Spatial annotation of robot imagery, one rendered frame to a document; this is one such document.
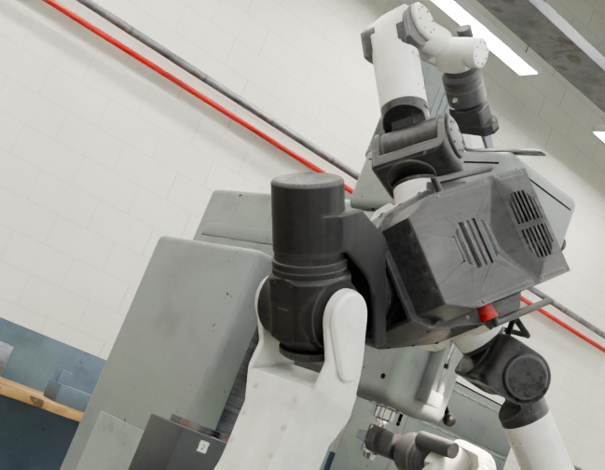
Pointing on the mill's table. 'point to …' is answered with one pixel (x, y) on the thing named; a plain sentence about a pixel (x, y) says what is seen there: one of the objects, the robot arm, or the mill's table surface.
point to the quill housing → (402, 380)
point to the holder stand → (178, 446)
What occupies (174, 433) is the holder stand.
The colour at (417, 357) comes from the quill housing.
